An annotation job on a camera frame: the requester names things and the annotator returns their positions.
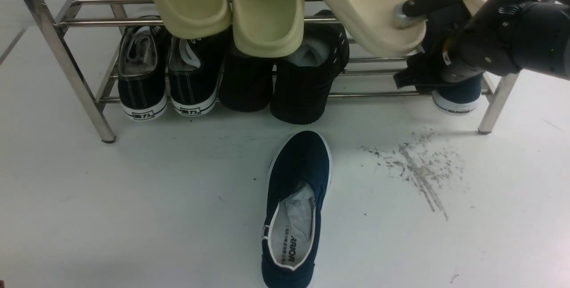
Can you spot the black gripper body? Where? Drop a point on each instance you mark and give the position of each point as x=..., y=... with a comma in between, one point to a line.
x=495, y=39

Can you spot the navy slip-on shoe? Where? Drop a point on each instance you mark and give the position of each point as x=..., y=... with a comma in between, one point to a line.
x=460, y=99
x=298, y=180

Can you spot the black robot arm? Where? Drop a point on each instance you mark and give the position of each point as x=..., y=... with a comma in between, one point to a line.
x=550, y=29

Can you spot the stainless steel shoe rack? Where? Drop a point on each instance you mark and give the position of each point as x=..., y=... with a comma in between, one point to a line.
x=55, y=28

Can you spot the cream slipper left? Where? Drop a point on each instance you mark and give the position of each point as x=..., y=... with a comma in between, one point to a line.
x=371, y=24

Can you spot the black slip-on shoe right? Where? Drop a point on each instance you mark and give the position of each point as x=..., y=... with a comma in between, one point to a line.
x=305, y=77

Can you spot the black slip-on shoe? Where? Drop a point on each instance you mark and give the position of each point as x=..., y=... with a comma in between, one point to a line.
x=247, y=82
x=305, y=77

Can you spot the yellow-green slipper right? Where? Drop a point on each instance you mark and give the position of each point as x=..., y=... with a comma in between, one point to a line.
x=268, y=28

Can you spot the black slip-on shoe left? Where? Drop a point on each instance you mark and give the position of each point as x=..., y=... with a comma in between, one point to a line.
x=247, y=82

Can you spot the black canvas sneaker right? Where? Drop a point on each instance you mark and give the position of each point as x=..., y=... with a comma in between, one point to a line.
x=194, y=68

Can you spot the black canvas sneaker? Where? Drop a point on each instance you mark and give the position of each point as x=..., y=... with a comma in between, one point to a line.
x=194, y=68
x=141, y=69

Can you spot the black canvas sneaker left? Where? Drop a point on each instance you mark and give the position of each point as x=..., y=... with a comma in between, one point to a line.
x=141, y=69

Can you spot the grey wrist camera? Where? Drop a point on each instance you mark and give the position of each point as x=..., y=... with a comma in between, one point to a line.
x=412, y=12

